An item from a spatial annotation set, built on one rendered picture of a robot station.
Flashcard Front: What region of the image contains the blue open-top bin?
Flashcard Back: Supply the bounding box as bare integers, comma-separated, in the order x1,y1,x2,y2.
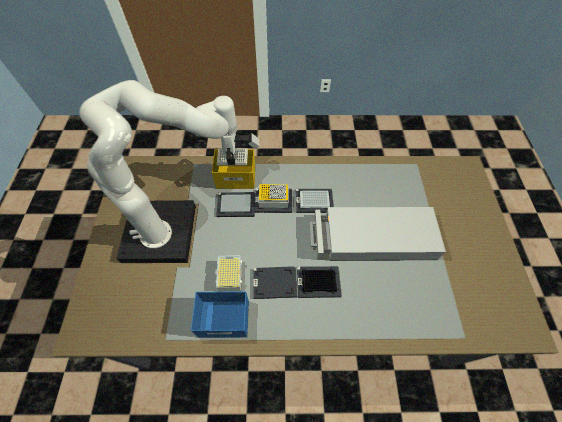
191,291,249,338

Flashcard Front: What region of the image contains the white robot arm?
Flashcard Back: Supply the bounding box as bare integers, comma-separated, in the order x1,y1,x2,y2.
79,80,237,249

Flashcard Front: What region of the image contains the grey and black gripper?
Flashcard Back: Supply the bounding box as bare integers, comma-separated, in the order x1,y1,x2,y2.
221,130,237,165

